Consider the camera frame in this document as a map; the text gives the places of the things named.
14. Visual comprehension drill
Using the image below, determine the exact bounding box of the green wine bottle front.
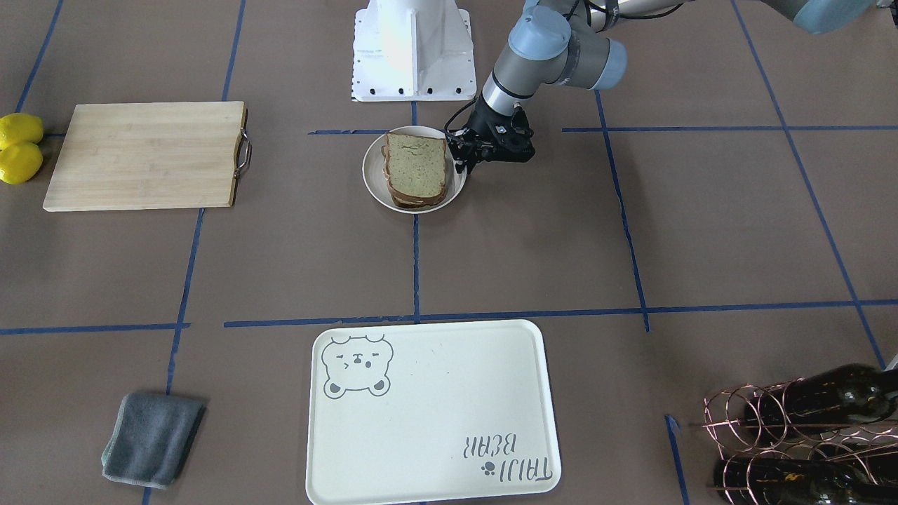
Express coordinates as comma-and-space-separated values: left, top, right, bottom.
742, 363, 897, 445

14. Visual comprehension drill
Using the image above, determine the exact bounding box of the copper wire bottle rack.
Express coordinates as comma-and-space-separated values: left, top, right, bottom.
703, 378, 896, 504

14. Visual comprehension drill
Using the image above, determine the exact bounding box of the green wine bottle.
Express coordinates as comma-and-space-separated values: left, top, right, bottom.
742, 363, 897, 445
712, 456, 897, 504

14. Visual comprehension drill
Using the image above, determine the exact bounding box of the white round plate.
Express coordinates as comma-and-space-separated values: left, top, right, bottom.
362, 126, 467, 214

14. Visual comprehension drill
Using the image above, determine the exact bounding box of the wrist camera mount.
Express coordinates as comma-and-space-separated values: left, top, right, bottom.
490, 102, 535, 163

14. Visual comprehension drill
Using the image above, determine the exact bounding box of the bread slice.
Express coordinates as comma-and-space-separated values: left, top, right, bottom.
384, 133, 447, 206
381, 146, 447, 208

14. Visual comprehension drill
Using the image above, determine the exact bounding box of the grey folded cloth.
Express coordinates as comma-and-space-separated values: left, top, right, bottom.
100, 392, 206, 490

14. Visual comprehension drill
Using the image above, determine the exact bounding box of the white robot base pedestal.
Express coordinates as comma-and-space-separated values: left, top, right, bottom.
351, 1, 478, 102

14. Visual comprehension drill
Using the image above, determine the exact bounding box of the wooden cutting board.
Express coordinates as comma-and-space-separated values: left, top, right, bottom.
43, 100, 251, 212

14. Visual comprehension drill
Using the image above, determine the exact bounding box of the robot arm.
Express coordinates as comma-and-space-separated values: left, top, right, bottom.
445, 1, 683, 173

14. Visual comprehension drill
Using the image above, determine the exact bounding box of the green wine bottle middle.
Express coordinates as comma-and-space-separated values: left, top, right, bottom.
712, 456, 897, 504

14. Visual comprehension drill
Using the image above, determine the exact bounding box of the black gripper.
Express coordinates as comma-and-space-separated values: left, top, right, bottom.
449, 96, 536, 175

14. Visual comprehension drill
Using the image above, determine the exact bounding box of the yellow lemon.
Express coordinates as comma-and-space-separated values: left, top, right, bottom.
1, 142, 43, 184
0, 112, 44, 150

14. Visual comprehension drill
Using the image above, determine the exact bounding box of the bread slice under egg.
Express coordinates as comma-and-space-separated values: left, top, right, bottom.
381, 146, 447, 208

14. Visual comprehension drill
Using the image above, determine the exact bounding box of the cream bear tray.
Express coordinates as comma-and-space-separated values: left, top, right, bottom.
305, 319, 562, 504

